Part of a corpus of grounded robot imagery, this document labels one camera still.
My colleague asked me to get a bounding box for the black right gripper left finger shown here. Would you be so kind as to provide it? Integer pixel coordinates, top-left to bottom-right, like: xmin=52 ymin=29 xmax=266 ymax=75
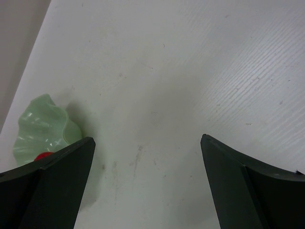
xmin=0 ymin=137 xmax=96 ymax=229

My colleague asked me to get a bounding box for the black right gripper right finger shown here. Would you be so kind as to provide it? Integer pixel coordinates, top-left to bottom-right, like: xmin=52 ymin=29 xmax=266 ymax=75
xmin=201 ymin=134 xmax=305 ymax=229

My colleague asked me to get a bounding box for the red fake apple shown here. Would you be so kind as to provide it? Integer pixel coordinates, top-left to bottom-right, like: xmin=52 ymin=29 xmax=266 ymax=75
xmin=34 ymin=152 xmax=53 ymax=161

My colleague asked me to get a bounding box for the green wavy fruit bowl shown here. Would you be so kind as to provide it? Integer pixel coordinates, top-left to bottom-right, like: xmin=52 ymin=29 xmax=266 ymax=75
xmin=13 ymin=94 xmax=82 ymax=166

